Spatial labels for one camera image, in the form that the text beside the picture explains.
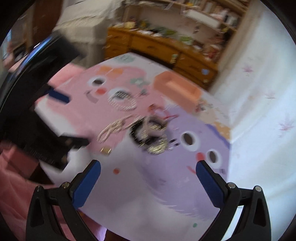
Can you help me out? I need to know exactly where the wooden desk with drawers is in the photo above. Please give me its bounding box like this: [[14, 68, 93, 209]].
[[104, 27, 218, 90]]

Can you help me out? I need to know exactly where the red string bangle bracelet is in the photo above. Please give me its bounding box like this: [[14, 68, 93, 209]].
[[147, 104, 180, 122]]

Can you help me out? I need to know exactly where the pink plastic tray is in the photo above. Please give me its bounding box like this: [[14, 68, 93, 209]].
[[153, 71, 203, 113]]

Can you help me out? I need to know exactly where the wooden wall shelf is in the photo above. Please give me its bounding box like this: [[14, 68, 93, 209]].
[[122, 1, 249, 34]]

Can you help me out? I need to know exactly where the white floral curtain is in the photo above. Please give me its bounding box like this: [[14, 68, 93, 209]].
[[211, 1, 295, 240]]

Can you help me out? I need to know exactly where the white lace bed cover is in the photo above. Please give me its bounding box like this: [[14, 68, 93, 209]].
[[53, 1, 122, 45]]

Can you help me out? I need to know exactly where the gold chain necklace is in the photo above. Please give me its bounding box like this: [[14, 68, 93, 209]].
[[96, 114, 135, 143]]

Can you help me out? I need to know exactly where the pearl bracelet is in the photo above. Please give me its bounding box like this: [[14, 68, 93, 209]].
[[108, 90, 138, 112]]

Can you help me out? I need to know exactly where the black bead bracelet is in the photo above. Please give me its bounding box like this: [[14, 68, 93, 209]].
[[129, 117, 170, 148]]

